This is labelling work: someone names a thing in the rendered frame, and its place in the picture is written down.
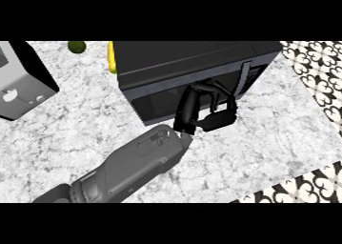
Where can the black microwave oven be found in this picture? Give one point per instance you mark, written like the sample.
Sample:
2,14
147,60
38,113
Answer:
177,57

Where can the green round vegetable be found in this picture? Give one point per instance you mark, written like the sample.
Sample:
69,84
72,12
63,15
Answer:
77,46

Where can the yellow object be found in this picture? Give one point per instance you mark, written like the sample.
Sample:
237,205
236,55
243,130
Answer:
111,62

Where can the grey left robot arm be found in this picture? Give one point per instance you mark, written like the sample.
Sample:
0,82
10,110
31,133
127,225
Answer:
130,165

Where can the grey box appliance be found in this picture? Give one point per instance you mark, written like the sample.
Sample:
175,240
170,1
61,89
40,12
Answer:
18,79

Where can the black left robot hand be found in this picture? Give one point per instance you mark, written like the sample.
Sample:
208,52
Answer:
187,108

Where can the dark microwave door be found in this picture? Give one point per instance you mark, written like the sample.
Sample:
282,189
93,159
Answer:
152,98

